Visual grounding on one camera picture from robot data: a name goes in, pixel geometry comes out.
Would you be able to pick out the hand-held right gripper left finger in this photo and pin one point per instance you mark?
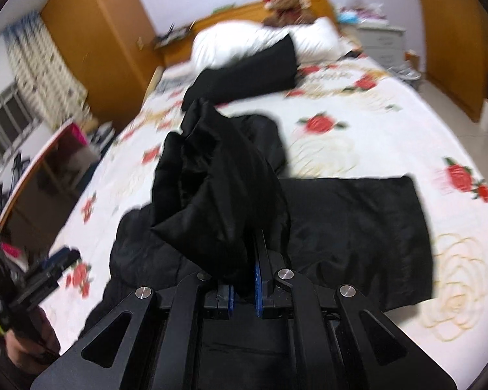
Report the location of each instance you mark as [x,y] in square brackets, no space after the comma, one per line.
[226,301]

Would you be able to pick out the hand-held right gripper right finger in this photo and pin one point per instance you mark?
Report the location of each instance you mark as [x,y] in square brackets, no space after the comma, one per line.
[259,292]

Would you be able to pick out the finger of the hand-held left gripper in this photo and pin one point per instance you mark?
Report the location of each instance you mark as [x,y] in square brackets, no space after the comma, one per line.
[55,266]

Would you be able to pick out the black quilted jacket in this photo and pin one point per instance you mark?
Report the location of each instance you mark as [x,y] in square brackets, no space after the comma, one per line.
[211,195]

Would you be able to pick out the person's left hand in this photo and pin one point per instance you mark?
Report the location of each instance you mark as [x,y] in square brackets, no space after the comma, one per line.
[46,329]

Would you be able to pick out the wooden side desk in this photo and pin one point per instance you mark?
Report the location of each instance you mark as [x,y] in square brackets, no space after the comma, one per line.
[40,187]

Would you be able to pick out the window with bars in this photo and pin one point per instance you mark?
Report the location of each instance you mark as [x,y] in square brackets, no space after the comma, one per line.
[6,126]

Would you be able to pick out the patterned white curtain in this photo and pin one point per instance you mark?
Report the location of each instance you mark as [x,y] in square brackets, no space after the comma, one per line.
[44,61]

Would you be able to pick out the floral white bed sheet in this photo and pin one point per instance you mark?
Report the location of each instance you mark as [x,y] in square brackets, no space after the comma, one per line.
[349,101]

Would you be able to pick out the folded black cloth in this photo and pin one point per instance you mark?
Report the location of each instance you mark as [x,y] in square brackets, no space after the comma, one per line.
[248,73]

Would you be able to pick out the wooden wardrobe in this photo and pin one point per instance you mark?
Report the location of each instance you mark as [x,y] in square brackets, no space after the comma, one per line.
[451,36]
[101,36]

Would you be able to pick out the white pillow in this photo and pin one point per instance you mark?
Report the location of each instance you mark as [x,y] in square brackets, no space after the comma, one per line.
[236,40]

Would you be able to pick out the grey drawer nightstand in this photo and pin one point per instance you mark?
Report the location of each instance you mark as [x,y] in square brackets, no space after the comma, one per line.
[380,42]

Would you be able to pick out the wooden bed headboard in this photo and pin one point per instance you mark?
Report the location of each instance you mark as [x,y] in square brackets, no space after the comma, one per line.
[227,14]

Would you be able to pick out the brown teddy bear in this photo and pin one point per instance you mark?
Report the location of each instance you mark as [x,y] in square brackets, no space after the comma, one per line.
[286,6]

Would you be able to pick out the clutter pile on nightstand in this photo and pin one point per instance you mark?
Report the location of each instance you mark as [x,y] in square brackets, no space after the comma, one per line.
[362,12]

